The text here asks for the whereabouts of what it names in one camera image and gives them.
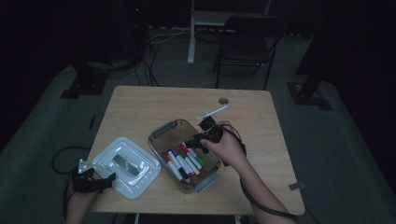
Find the white container lid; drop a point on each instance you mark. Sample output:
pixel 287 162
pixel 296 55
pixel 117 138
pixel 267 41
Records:
pixel 140 183

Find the red marker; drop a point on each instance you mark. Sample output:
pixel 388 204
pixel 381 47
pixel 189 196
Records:
pixel 185 149

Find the white table leg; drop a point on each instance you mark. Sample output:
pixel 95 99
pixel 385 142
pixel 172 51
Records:
pixel 135 218
pixel 239 219

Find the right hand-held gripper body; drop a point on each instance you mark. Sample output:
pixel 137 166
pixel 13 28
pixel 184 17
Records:
pixel 211 133

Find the red-brown marker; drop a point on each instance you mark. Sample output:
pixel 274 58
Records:
pixel 166 157

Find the black stand base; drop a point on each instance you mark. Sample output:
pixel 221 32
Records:
pixel 84 84
pixel 306 98

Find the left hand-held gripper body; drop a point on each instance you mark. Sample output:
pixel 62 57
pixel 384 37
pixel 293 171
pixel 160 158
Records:
pixel 85 183

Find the round grey stand base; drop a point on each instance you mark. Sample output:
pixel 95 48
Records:
pixel 102 66

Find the black marker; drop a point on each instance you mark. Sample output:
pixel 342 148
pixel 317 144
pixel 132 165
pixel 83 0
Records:
pixel 183 172

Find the white metal desk frame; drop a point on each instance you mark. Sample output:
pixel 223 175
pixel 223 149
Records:
pixel 191 46

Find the grey round desk grommet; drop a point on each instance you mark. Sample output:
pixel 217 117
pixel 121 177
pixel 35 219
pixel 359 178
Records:
pixel 223 100

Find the dark green marker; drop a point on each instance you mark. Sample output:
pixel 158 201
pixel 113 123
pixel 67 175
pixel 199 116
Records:
pixel 181 153

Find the small black floor strip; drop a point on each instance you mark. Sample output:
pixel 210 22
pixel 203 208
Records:
pixel 92 122

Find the clear grey storage box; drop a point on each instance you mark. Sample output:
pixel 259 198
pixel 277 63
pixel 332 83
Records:
pixel 168 137

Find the person's right hand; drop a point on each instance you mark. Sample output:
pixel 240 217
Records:
pixel 229 149

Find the person's left hand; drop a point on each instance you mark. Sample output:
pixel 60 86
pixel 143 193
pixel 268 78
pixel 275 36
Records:
pixel 79 199

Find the black folding chair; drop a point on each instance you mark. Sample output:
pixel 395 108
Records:
pixel 246 46

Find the grey tape piece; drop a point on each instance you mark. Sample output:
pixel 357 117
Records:
pixel 296 186

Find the purple marker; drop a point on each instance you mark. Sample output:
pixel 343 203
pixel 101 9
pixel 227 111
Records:
pixel 175 151

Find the light green marker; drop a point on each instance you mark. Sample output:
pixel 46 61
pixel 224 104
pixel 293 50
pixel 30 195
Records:
pixel 200 161

